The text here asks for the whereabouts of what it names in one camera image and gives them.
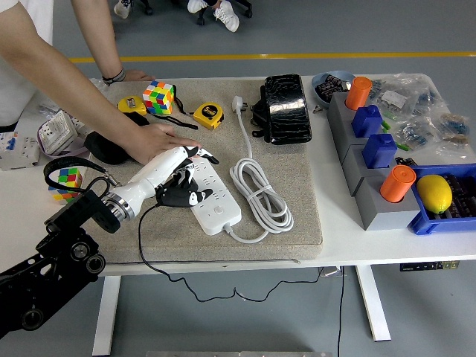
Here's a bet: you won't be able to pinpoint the person's right hand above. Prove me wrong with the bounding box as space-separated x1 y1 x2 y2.
124 122 204 165

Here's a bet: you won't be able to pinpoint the person's left hand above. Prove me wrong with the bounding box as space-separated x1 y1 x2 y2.
120 69 156 83

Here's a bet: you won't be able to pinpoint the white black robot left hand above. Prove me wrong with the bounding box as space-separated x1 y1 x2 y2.
109 145 220 216

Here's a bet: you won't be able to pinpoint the black power adapter plug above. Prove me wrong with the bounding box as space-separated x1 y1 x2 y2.
155 185 194 208

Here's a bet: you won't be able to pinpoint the thin black adapter cord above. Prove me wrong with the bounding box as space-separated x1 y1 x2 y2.
138 202 324 303

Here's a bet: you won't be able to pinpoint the white power strip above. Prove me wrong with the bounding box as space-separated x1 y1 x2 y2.
165 147 242 236

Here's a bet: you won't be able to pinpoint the white wall socket panel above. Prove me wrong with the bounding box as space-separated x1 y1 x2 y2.
36 110 78 152

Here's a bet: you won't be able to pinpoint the black wristband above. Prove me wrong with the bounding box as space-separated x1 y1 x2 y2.
102 68 127 86

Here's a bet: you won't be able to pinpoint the yellow tape measure black clip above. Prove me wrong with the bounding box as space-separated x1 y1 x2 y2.
117 95 149 116

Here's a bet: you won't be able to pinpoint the large colourful puzzle cube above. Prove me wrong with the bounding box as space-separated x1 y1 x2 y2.
143 80 176 115

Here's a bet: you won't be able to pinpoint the black cloth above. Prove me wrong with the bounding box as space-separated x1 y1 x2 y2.
83 111 149 165

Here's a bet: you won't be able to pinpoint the yellow tape measure round label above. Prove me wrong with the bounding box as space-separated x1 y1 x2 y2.
193 102 225 130

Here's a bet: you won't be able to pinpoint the white sneaker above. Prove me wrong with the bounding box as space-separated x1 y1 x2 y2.
187 0 213 14
113 0 133 19
213 0 241 33

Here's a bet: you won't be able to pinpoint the small white socket panel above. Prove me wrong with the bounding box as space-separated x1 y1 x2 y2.
70 114 94 137

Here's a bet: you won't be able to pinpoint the small colourful puzzle cube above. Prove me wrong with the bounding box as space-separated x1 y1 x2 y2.
47 167 83 202

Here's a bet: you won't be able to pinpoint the clear bag metal parts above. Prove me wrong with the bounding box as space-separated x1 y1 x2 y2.
36 77 112 115

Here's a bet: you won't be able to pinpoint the white circuit breaker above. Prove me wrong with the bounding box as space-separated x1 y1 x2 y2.
0 130 40 172

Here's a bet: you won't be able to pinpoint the glossy black case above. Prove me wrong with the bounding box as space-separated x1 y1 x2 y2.
251 73 313 145

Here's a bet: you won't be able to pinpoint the white table leg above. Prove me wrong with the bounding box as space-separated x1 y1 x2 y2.
355 264 392 342
91 275 122 357

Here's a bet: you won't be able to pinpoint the grey-brown fabric mat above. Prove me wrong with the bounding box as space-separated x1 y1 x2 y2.
65 77 324 267

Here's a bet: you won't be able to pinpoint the light blue bowl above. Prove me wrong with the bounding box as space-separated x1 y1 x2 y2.
311 70 357 109

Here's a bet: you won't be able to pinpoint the black components in bowl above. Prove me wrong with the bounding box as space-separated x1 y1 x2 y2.
315 74 353 103

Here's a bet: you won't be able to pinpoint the grey holder block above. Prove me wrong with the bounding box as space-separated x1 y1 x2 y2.
355 174 423 232
326 91 373 147
342 143 399 197

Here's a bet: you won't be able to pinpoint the orange cylinder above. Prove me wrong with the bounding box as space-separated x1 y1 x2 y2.
379 165 417 205
345 76 373 111

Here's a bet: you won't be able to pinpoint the blue bottle-shaped block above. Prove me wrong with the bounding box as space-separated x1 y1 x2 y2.
362 133 399 169
351 104 384 138

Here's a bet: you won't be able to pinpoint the clear bag white label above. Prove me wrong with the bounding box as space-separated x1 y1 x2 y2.
371 80 414 115

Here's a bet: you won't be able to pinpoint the clear bag blue components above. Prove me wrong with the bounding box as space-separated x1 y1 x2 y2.
392 117 442 152

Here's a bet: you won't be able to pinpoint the clear bag dark components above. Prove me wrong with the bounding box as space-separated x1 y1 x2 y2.
408 74 446 112

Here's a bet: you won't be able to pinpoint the blue plastic bin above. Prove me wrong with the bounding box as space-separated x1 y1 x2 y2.
407 163 476 237

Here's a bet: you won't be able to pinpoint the black table control panel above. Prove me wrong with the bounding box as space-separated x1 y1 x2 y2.
399 261 460 272

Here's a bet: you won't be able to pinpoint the yellow lemon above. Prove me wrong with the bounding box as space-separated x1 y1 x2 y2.
416 174 454 215

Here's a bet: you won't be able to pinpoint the clear bag brown resistors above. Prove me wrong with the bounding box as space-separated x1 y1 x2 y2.
433 111 473 148

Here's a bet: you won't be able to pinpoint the black components in bin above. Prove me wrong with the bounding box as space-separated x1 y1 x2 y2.
442 174 476 219

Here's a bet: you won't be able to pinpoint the white power strip cord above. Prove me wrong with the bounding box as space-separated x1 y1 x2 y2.
225 94 296 245

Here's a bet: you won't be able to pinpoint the black hanging cable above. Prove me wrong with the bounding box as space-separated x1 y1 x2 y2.
336 266 345 357

